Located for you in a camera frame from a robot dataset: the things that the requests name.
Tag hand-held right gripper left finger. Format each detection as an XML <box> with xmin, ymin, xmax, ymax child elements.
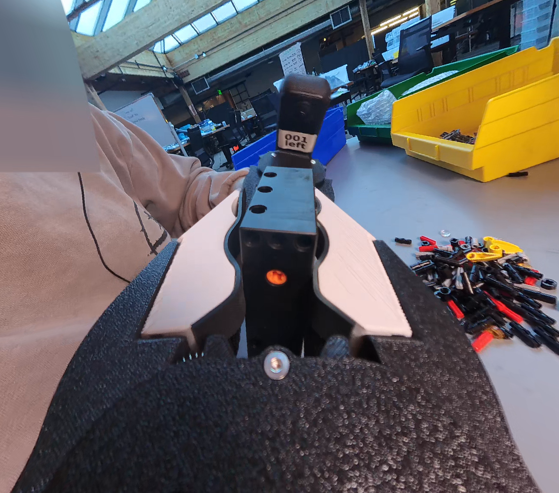
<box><xmin>141</xmin><ymin>190</ymin><xmax>247</xmax><ymax>356</ymax></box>

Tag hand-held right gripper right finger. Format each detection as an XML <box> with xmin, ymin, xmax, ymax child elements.
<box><xmin>305</xmin><ymin>188</ymin><xmax>413</xmax><ymax>357</ymax></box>

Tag black perforated building block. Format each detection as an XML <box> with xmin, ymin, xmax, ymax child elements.
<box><xmin>238</xmin><ymin>166</ymin><xmax>319</xmax><ymax>359</ymax></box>

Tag pile of small building pieces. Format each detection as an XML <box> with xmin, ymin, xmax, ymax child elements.
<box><xmin>394</xmin><ymin>235</ymin><xmax>559</xmax><ymax>356</ymax></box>

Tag person's left forearm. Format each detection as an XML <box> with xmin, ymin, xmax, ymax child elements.
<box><xmin>166</xmin><ymin>152</ymin><xmax>250</xmax><ymax>240</ymax></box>

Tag grey desk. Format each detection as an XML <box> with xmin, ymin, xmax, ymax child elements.
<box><xmin>323</xmin><ymin>137</ymin><xmax>559</xmax><ymax>493</ymax></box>

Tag blue storage bin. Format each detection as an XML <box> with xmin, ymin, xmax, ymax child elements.
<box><xmin>231</xmin><ymin>106</ymin><xmax>347</xmax><ymax>170</ymax></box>

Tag white printed sign board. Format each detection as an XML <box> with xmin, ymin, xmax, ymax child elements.
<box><xmin>279</xmin><ymin>43</ymin><xmax>306</xmax><ymax>76</ymax></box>

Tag green storage bin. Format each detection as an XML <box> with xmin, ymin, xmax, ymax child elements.
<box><xmin>346</xmin><ymin>45</ymin><xmax>520</xmax><ymax>142</ymax></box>

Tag clear plastic-wrapped bundle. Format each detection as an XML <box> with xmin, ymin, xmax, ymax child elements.
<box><xmin>401</xmin><ymin>70</ymin><xmax>459</xmax><ymax>97</ymax></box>
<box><xmin>356</xmin><ymin>89</ymin><xmax>397</xmax><ymax>126</ymax></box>

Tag black office chair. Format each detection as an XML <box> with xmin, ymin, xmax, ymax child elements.
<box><xmin>380</xmin><ymin>17</ymin><xmax>433</xmax><ymax>87</ymax></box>

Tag white slanted pole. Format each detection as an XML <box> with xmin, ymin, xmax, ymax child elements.
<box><xmin>168</xmin><ymin>122</ymin><xmax>189</xmax><ymax>157</ymax></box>

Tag yellow storage bin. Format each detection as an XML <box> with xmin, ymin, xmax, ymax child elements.
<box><xmin>391</xmin><ymin>36</ymin><xmax>559</xmax><ymax>182</ymax></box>

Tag person's beige hoodie torso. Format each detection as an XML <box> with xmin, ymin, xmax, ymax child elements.
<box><xmin>0</xmin><ymin>102</ymin><xmax>181</xmax><ymax>493</ymax></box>

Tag heap of black building pieces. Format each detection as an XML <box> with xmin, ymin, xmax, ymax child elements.
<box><xmin>439</xmin><ymin>129</ymin><xmax>477</xmax><ymax>145</ymax></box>

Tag mobile whiteboard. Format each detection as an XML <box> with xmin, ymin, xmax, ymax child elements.
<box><xmin>113</xmin><ymin>93</ymin><xmax>176</xmax><ymax>148</ymax></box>

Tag black earphone with cable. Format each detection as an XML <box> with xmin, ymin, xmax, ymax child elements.
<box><xmin>77</xmin><ymin>172</ymin><xmax>132</xmax><ymax>284</ymax></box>

